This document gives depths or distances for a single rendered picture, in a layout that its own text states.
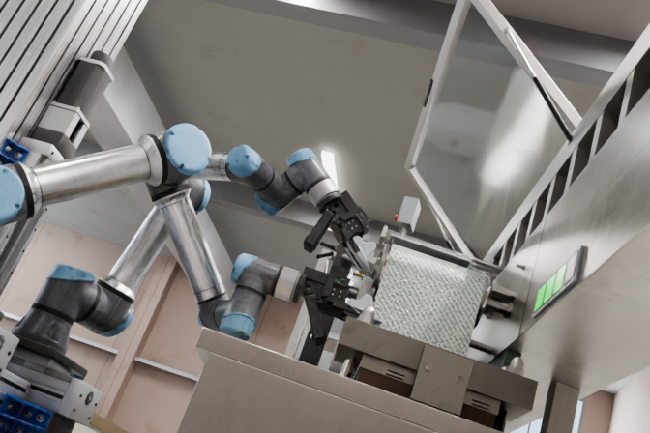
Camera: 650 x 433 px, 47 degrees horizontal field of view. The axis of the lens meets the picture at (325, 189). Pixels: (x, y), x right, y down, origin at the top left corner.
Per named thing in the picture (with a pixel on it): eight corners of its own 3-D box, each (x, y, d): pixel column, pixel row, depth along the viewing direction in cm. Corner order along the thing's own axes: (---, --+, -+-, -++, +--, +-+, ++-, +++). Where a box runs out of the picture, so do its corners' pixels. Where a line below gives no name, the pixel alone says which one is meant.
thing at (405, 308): (359, 348, 171) (382, 274, 178) (458, 383, 168) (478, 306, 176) (359, 347, 170) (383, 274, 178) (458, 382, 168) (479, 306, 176)
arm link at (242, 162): (137, 134, 216) (257, 135, 184) (163, 156, 223) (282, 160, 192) (118, 168, 212) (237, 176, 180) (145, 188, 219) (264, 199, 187)
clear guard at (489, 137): (410, 167, 296) (411, 167, 296) (481, 274, 278) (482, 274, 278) (469, -9, 201) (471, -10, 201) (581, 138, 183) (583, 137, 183)
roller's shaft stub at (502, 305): (478, 311, 184) (482, 295, 186) (506, 320, 183) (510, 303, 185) (482, 306, 180) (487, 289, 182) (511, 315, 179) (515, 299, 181)
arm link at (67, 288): (23, 301, 200) (47, 255, 205) (62, 321, 209) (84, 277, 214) (48, 304, 192) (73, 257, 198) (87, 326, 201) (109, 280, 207)
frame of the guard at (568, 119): (393, 173, 299) (409, 165, 301) (469, 291, 280) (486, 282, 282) (450, -19, 196) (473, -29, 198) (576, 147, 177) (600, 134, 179)
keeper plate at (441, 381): (408, 399, 147) (424, 347, 151) (457, 417, 146) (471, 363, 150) (410, 397, 144) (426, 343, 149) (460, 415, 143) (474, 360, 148)
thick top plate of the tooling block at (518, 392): (333, 360, 165) (341, 334, 168) (510, 422, 161) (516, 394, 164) (338, 343, 151) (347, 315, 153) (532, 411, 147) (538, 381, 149)
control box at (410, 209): (394, 229, 254) (402, 204, 258) (413, 234, 252) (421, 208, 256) (392, 220, 248) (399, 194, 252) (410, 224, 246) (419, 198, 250)
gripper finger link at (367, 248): (387, 257, 182) (366, 227, 186) (366, 269, 181) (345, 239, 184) (385, 262, 185) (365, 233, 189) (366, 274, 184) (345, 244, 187)
